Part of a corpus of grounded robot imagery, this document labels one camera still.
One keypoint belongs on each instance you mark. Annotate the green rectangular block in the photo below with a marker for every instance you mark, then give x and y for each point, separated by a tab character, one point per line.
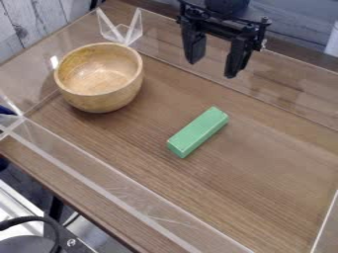
185	141

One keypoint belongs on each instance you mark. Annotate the black metal bracket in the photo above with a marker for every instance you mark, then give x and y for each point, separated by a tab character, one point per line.
66	242

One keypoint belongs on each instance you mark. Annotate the clear acrylic tray walls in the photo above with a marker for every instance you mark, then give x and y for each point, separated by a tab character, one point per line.
256	191

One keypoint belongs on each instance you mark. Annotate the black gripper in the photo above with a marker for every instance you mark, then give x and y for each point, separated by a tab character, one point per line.
226	19

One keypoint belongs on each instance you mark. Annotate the brown wooden bowl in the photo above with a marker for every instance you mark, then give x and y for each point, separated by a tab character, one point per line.
99	77

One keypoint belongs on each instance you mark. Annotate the white object at right edge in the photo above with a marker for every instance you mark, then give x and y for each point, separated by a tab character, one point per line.
332	47

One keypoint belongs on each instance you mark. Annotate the black table leg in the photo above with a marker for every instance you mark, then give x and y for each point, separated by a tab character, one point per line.
57	209

